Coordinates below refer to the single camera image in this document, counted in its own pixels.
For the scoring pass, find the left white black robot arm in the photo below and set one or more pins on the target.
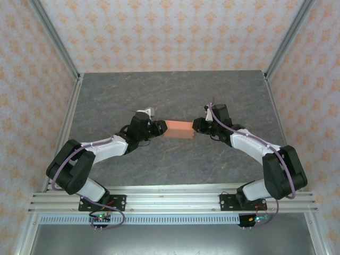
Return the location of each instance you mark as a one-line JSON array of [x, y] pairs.
[[106, 148]]

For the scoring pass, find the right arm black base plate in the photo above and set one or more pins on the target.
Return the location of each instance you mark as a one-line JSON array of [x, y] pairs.
[[225, 202]]

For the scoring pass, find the aluminium mounting rail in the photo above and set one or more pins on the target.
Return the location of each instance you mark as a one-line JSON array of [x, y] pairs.
[[172, 203]]

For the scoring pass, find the aluminium frame post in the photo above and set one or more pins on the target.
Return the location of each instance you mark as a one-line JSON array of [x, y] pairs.
[[56, 40], [287, 40]]

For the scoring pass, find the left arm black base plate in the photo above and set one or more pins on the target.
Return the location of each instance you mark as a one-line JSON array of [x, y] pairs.
[[119, 202]]

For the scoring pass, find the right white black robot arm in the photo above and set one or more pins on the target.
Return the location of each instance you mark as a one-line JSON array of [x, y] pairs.
[[249, 144]]

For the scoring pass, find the orange paper box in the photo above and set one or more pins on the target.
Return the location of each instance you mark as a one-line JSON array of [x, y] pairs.
[[179, 128]]

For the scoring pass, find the grey metal sheet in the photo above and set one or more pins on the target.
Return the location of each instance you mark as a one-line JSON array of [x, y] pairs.
[[170, 239]]

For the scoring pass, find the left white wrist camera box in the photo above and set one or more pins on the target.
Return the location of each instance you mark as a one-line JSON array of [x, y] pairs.
[[145, 111]]

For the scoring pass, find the aluminium table side rail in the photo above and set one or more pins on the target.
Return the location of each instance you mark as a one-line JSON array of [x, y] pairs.
[[71, 106], [278, 106]]

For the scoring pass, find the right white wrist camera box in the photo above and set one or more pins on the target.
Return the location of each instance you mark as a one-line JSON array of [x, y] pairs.
[[208, 114]]

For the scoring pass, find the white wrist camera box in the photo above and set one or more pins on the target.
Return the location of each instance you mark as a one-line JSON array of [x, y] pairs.
[[145, 111], [208, 114]]

